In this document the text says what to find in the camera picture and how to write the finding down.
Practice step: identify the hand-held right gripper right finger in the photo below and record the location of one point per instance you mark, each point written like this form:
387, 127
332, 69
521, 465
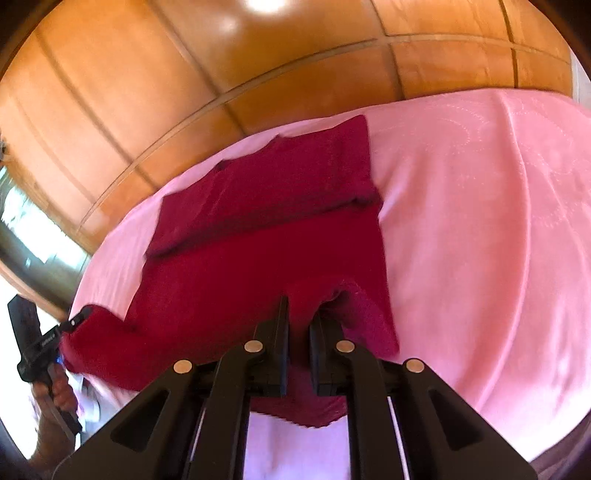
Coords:
323, 360

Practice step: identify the wooden wardrobe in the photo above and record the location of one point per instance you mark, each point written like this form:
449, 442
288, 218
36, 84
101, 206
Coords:
138, 92

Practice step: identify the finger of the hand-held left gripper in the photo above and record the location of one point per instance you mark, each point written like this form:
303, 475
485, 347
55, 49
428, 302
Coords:
79, 318

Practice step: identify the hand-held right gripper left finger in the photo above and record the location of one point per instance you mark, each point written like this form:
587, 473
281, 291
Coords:
272, 360

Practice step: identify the maroon knitted sweater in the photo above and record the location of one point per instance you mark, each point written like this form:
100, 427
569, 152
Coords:
258, 258

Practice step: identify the person's left forearm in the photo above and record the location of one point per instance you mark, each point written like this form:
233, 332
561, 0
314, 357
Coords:
48, 438

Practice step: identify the pink blanket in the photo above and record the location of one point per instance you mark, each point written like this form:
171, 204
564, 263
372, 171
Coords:
461, 230

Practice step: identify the window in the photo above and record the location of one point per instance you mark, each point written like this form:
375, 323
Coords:
32, 240

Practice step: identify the person's left hand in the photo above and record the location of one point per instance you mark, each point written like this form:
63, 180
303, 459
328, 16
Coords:
60, 392

